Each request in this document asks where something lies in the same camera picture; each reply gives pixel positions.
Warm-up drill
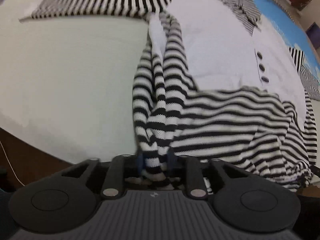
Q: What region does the black white striped hooded garment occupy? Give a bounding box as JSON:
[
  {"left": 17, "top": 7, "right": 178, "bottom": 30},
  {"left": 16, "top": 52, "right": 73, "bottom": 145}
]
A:
[{"left": 29, "top": 0, "right": 317, "bottom": 191}]

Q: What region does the blue white patterned bedsheet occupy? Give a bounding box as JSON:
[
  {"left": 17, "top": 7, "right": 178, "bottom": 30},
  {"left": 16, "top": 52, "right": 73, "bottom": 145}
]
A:
[{"left": 1, "top": 0, "right": 306, "bottom": 163}]

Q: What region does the purple box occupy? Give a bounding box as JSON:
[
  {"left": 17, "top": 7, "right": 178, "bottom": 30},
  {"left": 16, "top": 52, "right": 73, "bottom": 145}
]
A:
[{"left": 306, "top": 22, "right": 320, "bottom": 43}]

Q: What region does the white thin cable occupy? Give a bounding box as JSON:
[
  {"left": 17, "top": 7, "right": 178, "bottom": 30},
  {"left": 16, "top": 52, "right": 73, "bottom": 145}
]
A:
[{"left": 0, "top": 141, "right": 26, "bottom": 188}]

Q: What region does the wooden bed frame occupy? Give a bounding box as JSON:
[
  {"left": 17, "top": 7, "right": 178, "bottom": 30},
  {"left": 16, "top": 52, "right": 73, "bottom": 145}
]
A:
[{"left": 1, "top": 129, "right": 71, "bottom": 192}]

